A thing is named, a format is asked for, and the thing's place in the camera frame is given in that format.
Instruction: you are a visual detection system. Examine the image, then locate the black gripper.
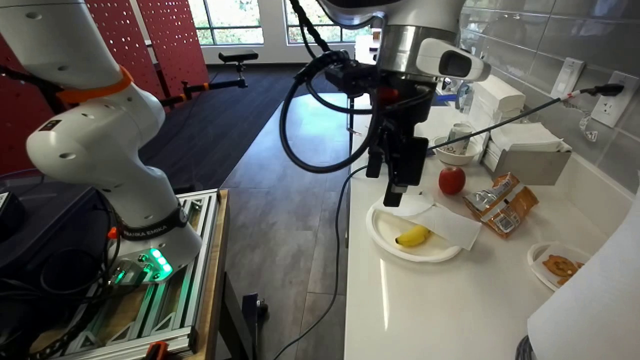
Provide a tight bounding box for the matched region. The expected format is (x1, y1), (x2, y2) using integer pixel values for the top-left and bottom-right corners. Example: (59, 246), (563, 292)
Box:
(365, 67), (439, 210)

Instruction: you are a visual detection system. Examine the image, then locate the red apple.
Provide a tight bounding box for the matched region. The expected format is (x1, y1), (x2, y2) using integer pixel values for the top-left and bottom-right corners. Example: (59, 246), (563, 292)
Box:
(437, 164), (468, 197)

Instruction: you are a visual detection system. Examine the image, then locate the yellow banana piece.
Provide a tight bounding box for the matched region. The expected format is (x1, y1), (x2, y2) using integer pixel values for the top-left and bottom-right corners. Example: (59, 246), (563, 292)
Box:
(394, 223), (435, 250)

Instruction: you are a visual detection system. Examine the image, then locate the white folded napkin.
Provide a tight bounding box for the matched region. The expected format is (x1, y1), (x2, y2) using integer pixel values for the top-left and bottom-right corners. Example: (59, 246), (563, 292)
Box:
(388, 197), (484, 253)

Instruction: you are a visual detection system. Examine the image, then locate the small printed cup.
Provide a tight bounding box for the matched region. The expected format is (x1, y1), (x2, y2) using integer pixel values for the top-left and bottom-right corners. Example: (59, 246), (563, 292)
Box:
(446, 122), (479, 157)

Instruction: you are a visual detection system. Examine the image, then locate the silver orange snack packet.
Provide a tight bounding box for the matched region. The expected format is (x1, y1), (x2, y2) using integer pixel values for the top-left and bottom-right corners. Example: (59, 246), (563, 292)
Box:
(464, 169), (520, 213)

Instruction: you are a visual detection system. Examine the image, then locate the black weight bench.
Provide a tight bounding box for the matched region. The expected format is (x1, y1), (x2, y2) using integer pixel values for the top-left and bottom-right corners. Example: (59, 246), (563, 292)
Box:
(158, 49), (260, 108)

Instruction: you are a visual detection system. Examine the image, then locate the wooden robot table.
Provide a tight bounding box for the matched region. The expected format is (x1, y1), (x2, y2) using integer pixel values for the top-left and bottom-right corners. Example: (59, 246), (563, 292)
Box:
(193, 187), (233, 360)

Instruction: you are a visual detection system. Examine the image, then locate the white bowl with snacks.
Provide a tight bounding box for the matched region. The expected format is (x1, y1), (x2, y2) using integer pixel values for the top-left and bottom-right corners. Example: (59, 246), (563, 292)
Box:
(527, 239), (592, 293)

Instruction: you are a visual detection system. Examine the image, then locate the white framed window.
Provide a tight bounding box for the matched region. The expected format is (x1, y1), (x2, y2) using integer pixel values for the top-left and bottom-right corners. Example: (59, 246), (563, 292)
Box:
(188, 0), (383, 49)

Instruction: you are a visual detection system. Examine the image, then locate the black power plug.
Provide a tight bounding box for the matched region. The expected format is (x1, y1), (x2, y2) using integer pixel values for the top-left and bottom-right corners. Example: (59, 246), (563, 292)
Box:
(577, 82), (629, 103)

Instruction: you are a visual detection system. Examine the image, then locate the white paper towel roll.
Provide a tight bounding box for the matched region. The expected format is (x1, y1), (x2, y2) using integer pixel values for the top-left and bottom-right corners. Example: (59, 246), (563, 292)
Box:
(527, 192), (640, 360)

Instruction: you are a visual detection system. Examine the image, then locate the large red pegboard panel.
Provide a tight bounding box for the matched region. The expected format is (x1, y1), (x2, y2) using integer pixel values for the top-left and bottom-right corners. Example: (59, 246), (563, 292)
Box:
(87, 0), (212, 97)

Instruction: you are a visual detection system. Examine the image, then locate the orange clamp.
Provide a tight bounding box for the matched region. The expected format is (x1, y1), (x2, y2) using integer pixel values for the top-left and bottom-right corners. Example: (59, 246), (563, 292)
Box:
(142, 337), (173, 360)

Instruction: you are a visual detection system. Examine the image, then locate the narrow red pegboard panel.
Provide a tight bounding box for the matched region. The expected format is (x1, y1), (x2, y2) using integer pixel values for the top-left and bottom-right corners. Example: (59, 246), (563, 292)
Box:
(0, 32), (69, 177)

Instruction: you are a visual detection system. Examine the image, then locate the black control box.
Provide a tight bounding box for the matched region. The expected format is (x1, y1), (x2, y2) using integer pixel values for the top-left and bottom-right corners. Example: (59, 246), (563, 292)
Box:
(0, 187), (29, 242)

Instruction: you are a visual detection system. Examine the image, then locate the black wrist cable bundle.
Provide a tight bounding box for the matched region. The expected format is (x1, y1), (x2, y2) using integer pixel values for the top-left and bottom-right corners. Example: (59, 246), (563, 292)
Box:
(278, 0), (384, 176)

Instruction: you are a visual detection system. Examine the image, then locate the white wall switch plate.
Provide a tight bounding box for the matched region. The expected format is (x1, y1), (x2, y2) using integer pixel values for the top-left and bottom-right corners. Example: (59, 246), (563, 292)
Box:
(549, 55), (588, 99)

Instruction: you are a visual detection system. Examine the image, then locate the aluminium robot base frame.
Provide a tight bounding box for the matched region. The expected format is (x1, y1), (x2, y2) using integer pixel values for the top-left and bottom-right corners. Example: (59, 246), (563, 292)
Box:
(29, 187), (223, 360)

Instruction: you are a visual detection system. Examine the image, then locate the white wall outlet with plug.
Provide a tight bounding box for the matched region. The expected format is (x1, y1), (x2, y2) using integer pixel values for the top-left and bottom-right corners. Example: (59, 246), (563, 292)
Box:
(588, 67), (640, 130)

